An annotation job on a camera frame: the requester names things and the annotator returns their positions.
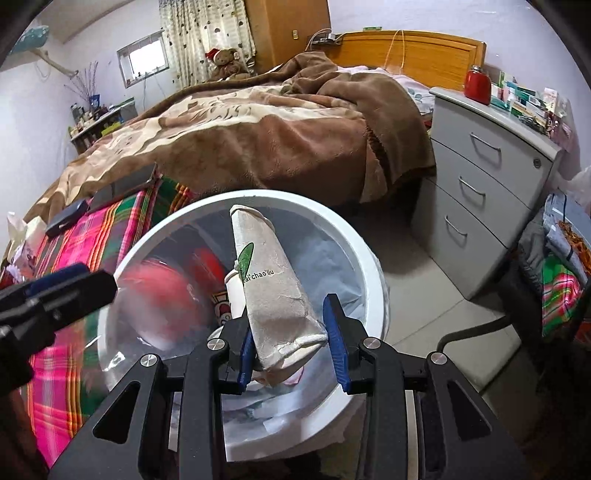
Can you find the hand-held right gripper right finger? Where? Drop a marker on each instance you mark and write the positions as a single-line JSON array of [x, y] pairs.
[[334, 350]]

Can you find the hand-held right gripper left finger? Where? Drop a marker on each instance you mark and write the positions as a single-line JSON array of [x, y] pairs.
[[247, 360]]

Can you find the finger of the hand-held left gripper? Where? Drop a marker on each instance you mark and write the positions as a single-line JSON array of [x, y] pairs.
[[55, 277], [87, 295]]

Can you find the beige paper bag green leaf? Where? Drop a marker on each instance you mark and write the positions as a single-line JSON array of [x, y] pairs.
[[272, 295]]

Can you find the white round waste bin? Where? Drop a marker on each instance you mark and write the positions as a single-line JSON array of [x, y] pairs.
[[323, 217]]

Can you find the white tissue pack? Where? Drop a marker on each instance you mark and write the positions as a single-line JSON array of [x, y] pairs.
[[27, 230]]

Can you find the dark blue glasses case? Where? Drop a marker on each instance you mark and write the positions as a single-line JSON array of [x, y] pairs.
[[67, 217]]

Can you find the clear bin liner bag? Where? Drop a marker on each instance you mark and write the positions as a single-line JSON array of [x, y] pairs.
[[332, 258]]

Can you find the black smartphone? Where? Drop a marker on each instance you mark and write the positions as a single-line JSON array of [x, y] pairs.
[[122, 187]]

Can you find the shelf with bottles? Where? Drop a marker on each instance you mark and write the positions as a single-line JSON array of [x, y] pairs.
[[101, 124]]

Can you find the bare decorative branches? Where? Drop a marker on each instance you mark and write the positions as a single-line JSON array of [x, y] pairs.
[[85, 85]]

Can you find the wrapped air conditioner pipe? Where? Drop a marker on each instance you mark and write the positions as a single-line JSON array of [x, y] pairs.
[[57, 67]]

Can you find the brown beige blanket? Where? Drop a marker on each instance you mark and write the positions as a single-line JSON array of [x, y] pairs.
[[277, 129]]

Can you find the small window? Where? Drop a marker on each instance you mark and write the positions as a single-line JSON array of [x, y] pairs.
[[145, 60]]

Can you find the pile of colourful cloths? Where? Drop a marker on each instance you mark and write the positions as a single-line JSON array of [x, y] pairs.
[[561, 277]]

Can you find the grey drawer cabinet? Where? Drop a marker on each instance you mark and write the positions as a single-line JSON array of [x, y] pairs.
[[480, 152]]

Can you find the brown teddy bear red hat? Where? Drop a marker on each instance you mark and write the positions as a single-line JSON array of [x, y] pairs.
[[228, 62]]

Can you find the pink bedsheet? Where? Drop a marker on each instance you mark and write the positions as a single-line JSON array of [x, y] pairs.
[[411, 87]]

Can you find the patterned curtain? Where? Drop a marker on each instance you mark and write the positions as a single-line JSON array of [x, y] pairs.
[[203, 37]]

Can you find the white plastic bag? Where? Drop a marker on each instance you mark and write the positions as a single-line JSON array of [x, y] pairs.
[[579, 184]]

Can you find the red jar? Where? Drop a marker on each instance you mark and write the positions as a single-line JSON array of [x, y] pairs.
[[477, 85]]

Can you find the wooden bed headboard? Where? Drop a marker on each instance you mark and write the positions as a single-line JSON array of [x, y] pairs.
[[429, 55]]

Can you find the white power strip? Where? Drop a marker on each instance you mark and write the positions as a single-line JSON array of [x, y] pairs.
[[325, 39]]

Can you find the row of small boxes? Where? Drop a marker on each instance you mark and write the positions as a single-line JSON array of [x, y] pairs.
[[526, 101]]

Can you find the wooden wardrobe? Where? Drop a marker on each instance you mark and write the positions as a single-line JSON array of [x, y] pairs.
[[286, 32]]

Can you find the covered wall air conditioner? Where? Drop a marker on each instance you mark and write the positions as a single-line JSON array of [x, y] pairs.
[[32, 39]]

